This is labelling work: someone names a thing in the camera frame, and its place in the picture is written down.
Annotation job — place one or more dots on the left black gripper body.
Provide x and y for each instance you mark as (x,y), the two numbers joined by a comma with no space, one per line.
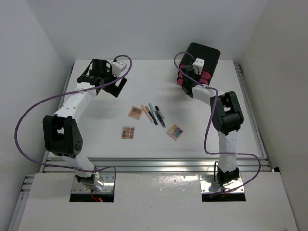
(108,76)

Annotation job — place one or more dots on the light blue black pen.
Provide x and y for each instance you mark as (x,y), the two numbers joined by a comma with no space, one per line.
(153,113)

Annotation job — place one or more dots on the brown gold makeup pencil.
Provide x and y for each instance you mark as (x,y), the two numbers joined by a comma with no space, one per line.
(149,112)

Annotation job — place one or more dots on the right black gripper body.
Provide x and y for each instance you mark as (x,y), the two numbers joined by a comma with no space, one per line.
(198,76)

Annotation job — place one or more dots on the peach concealer stick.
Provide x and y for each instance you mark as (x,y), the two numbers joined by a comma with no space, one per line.
(147,113)

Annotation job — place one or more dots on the colourful eyeshadow palette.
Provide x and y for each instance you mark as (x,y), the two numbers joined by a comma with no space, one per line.
(175,132)

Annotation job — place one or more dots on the black mascara tube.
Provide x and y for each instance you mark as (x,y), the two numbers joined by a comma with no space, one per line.
(159,116)

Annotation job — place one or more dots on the metal base plate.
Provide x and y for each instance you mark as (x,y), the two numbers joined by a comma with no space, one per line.
(208,185)
(107,183)

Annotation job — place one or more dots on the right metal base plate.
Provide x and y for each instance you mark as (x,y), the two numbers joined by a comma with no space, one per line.
(208,185)

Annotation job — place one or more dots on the black drawer cabinet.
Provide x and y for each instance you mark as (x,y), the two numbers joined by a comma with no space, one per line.
(208,54)

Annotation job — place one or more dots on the brown eyeshadow palette four pans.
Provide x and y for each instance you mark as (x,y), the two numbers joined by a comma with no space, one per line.
(135,112)

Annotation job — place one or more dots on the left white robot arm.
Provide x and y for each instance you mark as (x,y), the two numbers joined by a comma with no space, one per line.
(61,133)

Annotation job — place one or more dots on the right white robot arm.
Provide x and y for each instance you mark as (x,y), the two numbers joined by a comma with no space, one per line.
(226,117)

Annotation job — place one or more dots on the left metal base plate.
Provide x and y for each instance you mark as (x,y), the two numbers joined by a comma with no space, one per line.
(107,183)

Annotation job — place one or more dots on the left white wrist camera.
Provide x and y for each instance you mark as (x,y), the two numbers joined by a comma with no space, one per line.
(118,67)

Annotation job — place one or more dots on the eyeshadow palette round brown pans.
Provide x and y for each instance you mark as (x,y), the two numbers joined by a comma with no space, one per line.
(128,132)

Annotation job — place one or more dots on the aluminium frame rail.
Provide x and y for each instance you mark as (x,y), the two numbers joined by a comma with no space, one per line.
(165,165)

